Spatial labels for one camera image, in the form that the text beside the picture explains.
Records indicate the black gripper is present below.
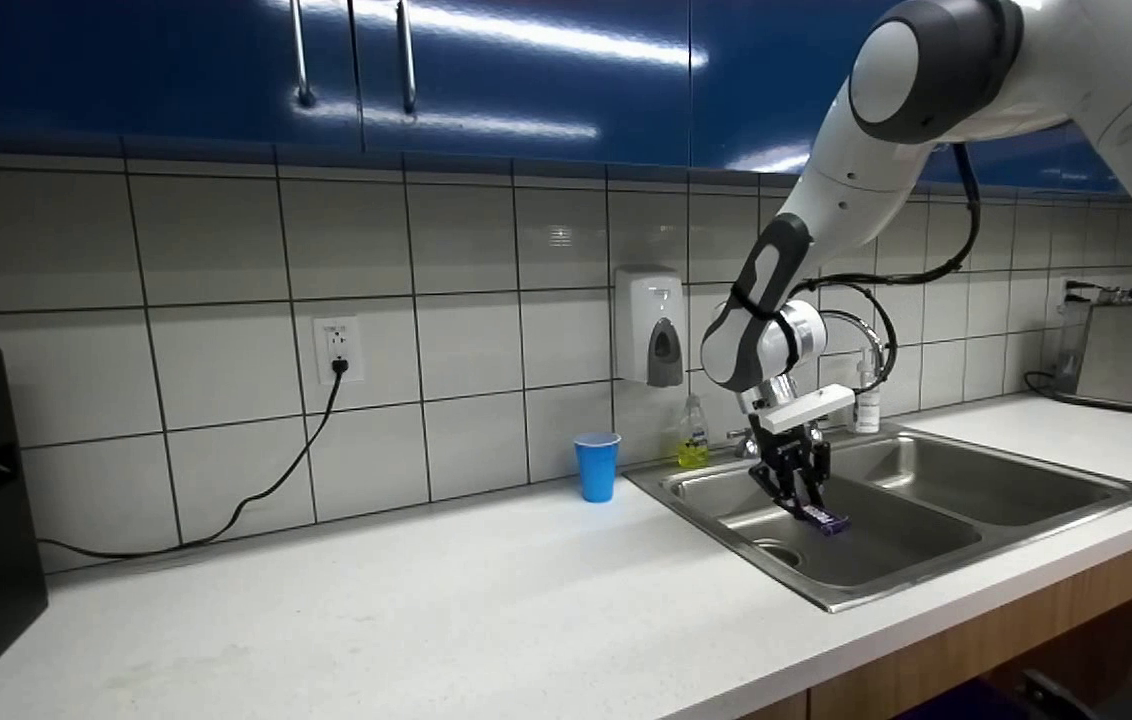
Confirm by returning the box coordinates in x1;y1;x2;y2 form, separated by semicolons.
749;421;834;525

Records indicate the purple protein bar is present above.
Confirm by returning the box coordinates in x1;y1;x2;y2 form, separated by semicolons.
795;499;851;536

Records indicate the stainless steel double sink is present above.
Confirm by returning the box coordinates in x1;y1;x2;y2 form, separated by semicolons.
623;430;1132;618

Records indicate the chrome faucet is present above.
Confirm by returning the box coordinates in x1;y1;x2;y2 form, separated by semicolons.
719;335;890;455

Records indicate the clear pump soap bottle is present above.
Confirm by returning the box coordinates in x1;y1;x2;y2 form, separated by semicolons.
851;384;882;438

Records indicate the yellow-green dish soap bottle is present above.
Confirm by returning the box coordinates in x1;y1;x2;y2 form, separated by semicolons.
659;394;716;472

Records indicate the blue plastic cup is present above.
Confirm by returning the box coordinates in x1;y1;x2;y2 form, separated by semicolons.
571;430;623;509

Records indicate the wooden base cabinet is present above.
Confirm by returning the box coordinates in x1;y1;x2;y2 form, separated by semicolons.
739;525;1132;720

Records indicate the silver coffee machine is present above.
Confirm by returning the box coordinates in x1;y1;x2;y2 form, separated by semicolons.
1059;273;1132;425

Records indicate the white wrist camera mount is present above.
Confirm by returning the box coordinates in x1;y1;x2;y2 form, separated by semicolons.
756;382;861;438

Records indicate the white wall soap dispenser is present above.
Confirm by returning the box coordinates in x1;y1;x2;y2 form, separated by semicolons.
610;273;690;394

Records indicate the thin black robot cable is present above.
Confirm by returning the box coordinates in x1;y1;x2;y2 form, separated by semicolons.
795;142;984;398

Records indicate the white wall power outlet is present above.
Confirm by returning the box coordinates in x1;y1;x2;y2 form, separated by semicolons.
310;316;365;384

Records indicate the black power cord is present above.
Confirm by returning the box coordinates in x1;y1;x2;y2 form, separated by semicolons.
35;356;351;563

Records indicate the silver cabinet handle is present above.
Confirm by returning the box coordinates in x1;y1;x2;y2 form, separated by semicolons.
392;0;423;116
289;0;325;113

